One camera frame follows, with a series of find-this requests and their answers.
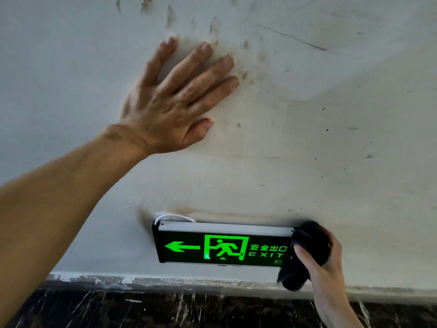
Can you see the person's left little finger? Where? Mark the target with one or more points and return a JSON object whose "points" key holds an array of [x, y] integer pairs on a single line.
{"points": [[159, 58]]}

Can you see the black cleaning cloth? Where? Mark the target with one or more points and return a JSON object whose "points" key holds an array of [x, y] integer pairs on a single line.
{"points": [[307, 252]]}

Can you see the green illuminated exit sign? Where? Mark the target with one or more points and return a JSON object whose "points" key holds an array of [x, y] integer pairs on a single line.
{"points": [[222, 247]]}

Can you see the person's right thumb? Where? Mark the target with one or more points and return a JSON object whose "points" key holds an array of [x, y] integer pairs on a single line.
{"points": [[307, 259]]}

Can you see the person's left thumb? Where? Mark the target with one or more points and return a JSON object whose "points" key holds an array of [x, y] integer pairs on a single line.
{"points": [[199, 129]]}

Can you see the person's right forearm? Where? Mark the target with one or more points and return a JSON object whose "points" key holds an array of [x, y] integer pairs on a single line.
{"points": [[336, 309]]}

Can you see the person's right hand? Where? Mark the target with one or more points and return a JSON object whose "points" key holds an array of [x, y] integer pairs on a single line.
{"points": [[324, 266]]}

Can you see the person's left hand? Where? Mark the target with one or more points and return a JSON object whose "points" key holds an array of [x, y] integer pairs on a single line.
{"points": [[157, 109]]}

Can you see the person's left forearm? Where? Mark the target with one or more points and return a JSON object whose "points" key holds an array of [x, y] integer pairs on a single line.
{"points": [[56, 204]]}

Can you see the dark marble baseboard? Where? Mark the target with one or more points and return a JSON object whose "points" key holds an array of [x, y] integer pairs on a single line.
{"points": [[218, 309]]}

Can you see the person's left middle finger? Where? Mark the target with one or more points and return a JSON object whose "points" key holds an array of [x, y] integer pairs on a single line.
{"points": [[205, 76]]}

